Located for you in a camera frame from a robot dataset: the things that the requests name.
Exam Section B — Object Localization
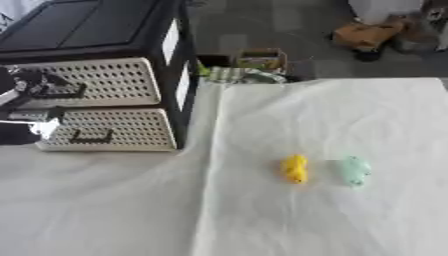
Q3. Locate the yellow toy figure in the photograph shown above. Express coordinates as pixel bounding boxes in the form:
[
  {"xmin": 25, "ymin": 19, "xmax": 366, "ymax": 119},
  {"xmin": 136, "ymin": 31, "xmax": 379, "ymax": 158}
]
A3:
[{"xmin": 280, "ymin": 153, "xmax": 310, "ymax": 185}]

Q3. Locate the mint green toy figure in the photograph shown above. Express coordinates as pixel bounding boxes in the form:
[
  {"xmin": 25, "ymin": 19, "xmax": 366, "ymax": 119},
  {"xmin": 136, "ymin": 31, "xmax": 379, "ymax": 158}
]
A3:
[{"xmin": 336, "ymin": 155, "xmax": 373, "ymax": 188}]

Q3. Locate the black drawer handle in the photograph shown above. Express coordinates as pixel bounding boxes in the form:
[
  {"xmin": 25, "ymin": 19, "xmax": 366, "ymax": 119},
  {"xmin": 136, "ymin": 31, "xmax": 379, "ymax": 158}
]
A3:
[
  {"xmin": 33, "ymin": 82, "xmax": 90, "ymax": 100},
  {"xmin": 68, "ymin": 128, "xmax": 116, "ymax": 145}
]

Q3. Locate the brown cardboard box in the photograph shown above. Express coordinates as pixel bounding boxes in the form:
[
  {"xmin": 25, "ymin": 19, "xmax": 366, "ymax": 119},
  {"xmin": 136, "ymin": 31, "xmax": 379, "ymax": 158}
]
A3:
[{"xmin": 330, "ymin": 21, "xmax": 412, "ymax": 54}]

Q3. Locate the black cabinet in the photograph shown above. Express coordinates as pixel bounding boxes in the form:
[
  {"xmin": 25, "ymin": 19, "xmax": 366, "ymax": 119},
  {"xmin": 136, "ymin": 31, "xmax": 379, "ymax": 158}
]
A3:
[{"xmin": 0, "ymin": 0, "xmax": 202, "ymax": 151}]

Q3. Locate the small printed cardboard box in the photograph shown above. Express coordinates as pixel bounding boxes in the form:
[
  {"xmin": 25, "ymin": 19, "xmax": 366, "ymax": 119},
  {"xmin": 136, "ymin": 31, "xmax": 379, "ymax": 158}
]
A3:
[{"xmin": 232, "ymin": 47, "xmax": 291, "ymax": 73}]

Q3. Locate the pale pierced drawer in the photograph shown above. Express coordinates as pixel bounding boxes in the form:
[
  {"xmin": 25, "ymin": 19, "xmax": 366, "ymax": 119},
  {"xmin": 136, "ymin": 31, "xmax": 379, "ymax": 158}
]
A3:
[
  {"xmin": 33, "ymin": 107, "xmax": 179, "ymax": 153},
  {"xmin": 0, "ymin": 57, "xmax": 163, "ymax": 110}
]

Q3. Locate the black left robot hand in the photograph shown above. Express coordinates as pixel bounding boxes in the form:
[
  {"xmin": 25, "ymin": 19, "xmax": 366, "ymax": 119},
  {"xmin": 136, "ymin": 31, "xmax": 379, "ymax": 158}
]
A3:
[{"xmin": 0, "ymin": 65, "xmax": 67, "ymax": 101}]

